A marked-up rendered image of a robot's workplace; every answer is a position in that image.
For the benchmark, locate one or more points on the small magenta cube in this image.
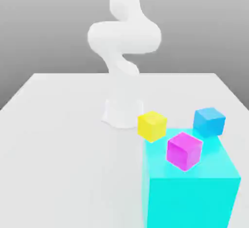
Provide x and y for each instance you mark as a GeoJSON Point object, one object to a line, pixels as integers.
{"type": "Point", "coordinates": [183, 151]}

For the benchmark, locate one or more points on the small yellow cube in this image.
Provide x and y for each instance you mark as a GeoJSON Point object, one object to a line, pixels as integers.
{"type": "Point", "coordinates": [151, 125]}

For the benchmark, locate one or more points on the large cyan box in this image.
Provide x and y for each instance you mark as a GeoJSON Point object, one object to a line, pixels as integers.
{"type": "Point", "coordinates": [190, 198]}

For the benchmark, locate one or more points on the small blue cube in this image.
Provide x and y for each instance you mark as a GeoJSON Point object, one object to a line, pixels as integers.
{"type": "Point", "coordinates": [209, 121]}

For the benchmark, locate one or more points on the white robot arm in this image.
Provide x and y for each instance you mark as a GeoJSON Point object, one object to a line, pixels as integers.
{"type": "Point", "coordinates": [124, 37]}

